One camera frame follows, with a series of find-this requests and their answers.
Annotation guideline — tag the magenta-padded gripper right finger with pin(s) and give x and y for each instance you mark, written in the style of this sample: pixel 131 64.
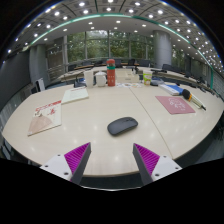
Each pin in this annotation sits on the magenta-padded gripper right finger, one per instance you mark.
pixel 163 165

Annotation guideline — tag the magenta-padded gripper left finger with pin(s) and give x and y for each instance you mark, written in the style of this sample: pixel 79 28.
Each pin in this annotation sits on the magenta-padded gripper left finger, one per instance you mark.
pixel 56 165

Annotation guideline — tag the black computer mouse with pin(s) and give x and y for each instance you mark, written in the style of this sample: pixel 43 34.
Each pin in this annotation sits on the black computer mouse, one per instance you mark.
pixel 122 126

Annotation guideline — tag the pink mouse pad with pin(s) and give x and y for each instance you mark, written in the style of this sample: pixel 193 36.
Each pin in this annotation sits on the pink mouse pad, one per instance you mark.
pixel 174 104

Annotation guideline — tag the red and beige magazine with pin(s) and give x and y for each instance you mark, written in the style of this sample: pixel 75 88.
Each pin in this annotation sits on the red and beige magazine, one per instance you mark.
pixel 45 118

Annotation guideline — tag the white paper booklet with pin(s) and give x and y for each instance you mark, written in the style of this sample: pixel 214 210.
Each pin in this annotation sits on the white paper booklet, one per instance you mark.
pixel 75 95

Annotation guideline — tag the black handheld microphone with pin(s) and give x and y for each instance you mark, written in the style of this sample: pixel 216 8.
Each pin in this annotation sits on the black handheld microphone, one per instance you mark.
pixel 187 94

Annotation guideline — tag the blue and white book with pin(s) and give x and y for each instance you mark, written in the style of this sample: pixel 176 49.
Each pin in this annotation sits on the blue and white book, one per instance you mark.
pixel 171 89

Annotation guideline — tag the black conference device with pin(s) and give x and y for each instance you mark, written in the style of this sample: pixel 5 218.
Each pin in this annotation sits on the black conference device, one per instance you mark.
pixel 156 82

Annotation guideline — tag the colourful sticker sheet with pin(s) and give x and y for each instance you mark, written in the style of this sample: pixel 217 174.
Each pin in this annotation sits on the colourful sticker sheet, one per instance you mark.
pixel 128 85

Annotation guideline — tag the green printed paper cup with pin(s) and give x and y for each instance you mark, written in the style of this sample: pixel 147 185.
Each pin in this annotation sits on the green printed paper cup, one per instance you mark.
pixel 147 78

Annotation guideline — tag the white cup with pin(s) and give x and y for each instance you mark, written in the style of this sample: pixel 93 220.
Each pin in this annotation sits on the white cup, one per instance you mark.
pixel 88 79

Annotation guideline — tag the white jug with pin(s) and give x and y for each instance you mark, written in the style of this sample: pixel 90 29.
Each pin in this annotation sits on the white jug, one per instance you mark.
pixel 101 80

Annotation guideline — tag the beige cardboard box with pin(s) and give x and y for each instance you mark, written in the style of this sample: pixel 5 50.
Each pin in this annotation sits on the beige cardboard box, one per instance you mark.
pixel 126 76

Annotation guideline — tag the red bottle with green band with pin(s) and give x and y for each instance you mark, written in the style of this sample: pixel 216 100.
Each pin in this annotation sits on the red bottle with green band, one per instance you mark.
pixel 111 75

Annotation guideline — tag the dark office chairs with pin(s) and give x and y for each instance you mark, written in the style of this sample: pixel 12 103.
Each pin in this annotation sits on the dark office chairs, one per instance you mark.
pixel 145 62

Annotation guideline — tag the ceiling lights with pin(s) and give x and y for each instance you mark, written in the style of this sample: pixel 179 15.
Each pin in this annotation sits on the ceiling lights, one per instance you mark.
pixel 118 21

